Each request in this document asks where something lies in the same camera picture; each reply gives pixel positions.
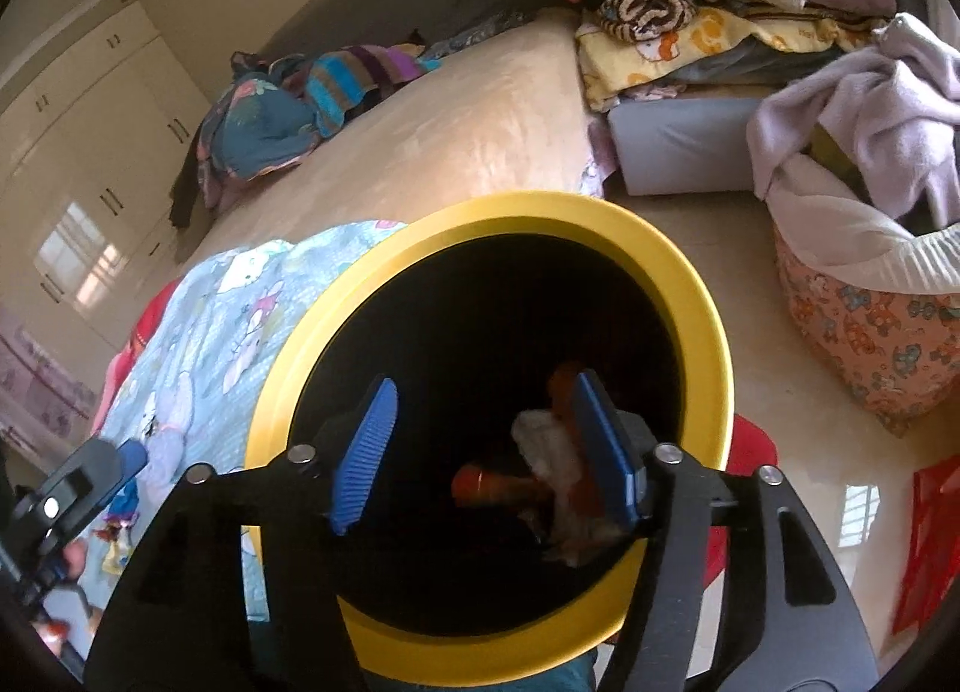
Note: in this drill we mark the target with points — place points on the grey storage box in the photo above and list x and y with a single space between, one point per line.
675 152

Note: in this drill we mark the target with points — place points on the yellow snack wrapper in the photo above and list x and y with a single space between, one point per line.
114 557

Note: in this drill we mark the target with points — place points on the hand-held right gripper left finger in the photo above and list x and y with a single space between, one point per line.
364 459

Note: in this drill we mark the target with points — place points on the red plastic stool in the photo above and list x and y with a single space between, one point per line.
750 459

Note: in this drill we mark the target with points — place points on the person's left hand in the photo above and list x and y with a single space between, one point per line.
75 561

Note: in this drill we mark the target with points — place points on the blue cartoon blanket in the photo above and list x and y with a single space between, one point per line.
217 332

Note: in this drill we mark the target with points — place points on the red blanket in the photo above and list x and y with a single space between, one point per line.
142 332

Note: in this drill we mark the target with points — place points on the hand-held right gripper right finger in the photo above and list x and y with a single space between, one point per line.
600 452

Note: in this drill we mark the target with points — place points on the striped towel blanket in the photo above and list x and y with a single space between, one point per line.
352 80

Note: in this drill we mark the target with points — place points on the yellow-rimmed black trash bin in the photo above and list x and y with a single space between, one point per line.
675 272

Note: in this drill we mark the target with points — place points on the beige bed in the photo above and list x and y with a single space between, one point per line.
465 122

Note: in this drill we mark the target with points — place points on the brown striped knit garment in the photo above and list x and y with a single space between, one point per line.
645 13

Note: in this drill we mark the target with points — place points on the yellow cartoon blanket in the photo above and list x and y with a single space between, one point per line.
712 54

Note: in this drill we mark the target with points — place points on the brown cloth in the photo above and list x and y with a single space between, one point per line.
187 182

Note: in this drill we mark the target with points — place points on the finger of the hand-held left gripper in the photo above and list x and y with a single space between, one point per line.
131 459
75 482

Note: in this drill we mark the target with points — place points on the cream wardrobe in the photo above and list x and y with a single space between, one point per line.
90 159

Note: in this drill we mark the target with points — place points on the small red packet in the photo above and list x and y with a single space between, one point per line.
487 486

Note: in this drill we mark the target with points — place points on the grey patterned cloth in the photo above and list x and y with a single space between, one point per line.
480 32

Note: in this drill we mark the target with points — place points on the pink door curtain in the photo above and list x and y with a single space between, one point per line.
37 377

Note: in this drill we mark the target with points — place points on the floral laundry basket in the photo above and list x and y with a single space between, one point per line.
862 339

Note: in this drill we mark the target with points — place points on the blue floral quilt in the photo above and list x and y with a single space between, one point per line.
255 129

